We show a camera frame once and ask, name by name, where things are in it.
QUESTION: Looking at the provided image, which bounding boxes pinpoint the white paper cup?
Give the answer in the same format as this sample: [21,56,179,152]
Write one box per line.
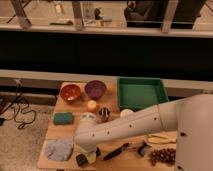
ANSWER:
[120,109,134,117]

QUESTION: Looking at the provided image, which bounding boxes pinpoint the orange bowl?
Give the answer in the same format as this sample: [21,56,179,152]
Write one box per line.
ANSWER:
[60,84,81,102]

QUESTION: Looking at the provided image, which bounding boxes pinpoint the black board eraser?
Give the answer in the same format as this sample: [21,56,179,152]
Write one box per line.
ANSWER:
[75,147,102,168]

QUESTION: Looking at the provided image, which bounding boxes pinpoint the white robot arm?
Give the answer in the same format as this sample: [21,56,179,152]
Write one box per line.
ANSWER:
[74,94,213,171]

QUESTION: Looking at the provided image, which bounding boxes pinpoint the black small brush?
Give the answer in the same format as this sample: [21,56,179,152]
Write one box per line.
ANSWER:
[137,142,150,157]

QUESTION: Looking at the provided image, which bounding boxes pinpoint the black handled knife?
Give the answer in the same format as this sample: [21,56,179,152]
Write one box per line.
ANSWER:
[103,143,130,161]

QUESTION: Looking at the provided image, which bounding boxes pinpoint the light blue cloth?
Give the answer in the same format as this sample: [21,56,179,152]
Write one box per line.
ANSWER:
[44,139,73,161]

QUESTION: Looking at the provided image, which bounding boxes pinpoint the yellow apple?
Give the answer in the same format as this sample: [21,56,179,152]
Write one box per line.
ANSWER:
[87,100,98,112]

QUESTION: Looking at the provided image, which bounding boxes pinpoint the black floor cable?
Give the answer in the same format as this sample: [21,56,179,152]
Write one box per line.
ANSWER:
[0,79,37,131]

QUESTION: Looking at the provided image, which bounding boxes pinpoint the brown bead cluster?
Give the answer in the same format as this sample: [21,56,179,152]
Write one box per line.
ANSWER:
[149,148,176,166]

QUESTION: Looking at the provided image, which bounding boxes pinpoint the green plastic tray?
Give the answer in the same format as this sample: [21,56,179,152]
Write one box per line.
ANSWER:
[117,77,169,111]

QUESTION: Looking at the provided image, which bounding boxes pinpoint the teal sponge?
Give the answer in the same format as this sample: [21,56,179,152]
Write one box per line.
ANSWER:
[53,112,73,125]

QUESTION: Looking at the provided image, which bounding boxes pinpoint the purple bowl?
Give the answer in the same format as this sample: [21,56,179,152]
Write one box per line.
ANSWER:
[84,80,107,100]

